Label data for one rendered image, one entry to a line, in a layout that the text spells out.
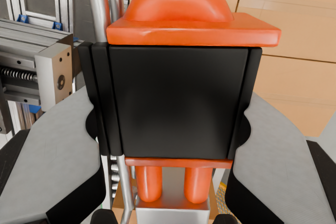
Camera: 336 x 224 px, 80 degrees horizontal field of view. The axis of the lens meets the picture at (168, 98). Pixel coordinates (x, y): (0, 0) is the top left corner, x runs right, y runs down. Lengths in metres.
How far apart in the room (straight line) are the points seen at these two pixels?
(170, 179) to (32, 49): 0.39
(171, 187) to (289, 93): 0.94
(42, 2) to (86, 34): 0.26
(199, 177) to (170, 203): 0.04
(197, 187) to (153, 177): 0.03
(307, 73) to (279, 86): 0.12
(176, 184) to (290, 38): 0.84
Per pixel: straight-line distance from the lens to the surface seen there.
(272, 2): 0.90
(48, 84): 0.49
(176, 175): 0.20
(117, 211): 0.85
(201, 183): 0.17
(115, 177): 1.38
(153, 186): 0.17
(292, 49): 0.99
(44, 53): 0.48
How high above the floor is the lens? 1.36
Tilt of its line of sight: 60 degrees down
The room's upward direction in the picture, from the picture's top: 178 degrees counter-clockwise
